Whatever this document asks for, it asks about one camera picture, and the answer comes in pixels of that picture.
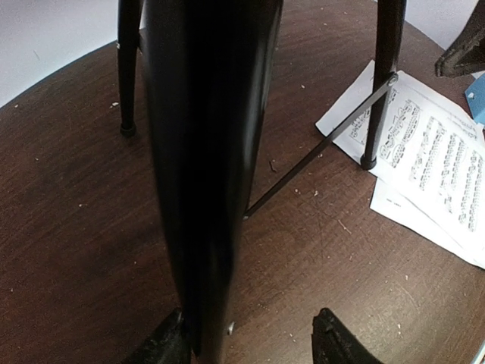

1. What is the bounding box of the blue metronome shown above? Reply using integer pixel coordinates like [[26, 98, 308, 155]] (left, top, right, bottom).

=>
[[465, 74, 485, 125]]

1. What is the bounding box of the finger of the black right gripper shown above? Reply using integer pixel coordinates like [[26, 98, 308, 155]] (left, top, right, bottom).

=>
[[435, 0, 485, 77]]

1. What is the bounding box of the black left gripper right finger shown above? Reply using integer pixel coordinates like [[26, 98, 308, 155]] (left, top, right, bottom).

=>
[[311, 308, 382, 364]]

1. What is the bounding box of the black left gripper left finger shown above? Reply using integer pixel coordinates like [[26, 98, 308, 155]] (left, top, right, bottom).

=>
[[121, 308, 191, 364]]

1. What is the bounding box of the black folding music stand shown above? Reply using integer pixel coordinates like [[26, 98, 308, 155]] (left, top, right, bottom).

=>
[[117, 1, 406, 363]]

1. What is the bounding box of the sheet music page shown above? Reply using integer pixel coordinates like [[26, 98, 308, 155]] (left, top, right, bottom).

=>
[[315, 59, 485, 243], [370, 178, 484, 268]]

